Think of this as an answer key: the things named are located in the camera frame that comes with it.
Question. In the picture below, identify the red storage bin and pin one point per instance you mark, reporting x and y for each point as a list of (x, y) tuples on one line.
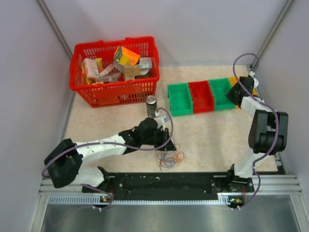
[(202, 97)]

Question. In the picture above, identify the orange green juice carton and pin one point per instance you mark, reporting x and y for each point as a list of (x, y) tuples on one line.
[(125, 56)]

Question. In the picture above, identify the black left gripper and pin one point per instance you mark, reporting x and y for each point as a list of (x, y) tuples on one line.
[(165, 136)]

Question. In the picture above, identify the green storage bin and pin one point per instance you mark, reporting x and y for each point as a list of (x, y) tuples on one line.
[(180, 99), (220, 88)]

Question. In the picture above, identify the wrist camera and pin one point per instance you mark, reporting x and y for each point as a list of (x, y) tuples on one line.
[(255, 81), (162, 120)]

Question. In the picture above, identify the yellow snack packet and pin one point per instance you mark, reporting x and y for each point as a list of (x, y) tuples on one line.
[(99, 64)]

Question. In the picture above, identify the left green storage bin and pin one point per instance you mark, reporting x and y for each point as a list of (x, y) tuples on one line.
[(180, 99)]

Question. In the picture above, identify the right green storage bin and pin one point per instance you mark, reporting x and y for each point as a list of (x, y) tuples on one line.
[(220, 88)]

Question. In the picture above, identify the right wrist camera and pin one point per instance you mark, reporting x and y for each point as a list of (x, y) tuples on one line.
[(255, 81)]

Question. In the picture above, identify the black drink can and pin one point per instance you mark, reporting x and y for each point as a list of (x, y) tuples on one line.
[(151, 103)]

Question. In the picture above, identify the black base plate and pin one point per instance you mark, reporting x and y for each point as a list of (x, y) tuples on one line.
[(170, 186)]

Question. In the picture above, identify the yellow storage bin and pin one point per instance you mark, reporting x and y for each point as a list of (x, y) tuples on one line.
[(233, 81)]

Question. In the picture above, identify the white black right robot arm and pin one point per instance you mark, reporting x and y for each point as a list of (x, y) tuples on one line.
[(267, 136)]

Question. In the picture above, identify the pink white snack box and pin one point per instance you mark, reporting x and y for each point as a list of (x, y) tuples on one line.
[(91, 68)]

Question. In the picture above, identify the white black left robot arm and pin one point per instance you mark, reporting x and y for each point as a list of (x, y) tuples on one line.
[(68, 162)]

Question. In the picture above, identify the brown cardboard box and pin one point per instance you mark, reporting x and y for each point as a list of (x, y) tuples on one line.
[(130, 72)]

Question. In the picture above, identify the white teal round tub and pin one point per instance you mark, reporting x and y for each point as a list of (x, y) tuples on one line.
[(145, 63)]

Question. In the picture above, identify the red plastic shopping basket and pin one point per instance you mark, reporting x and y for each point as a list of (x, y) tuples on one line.
[(121, 92)]

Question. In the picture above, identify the clear plastic wrapped pack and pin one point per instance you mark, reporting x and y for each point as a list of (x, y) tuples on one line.
[(107, 70)]

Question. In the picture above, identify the aluminium frame post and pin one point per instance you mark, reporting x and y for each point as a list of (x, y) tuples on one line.
[(50, 19)]

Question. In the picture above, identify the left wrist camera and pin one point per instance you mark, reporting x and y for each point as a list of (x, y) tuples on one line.
[(162, 120)]

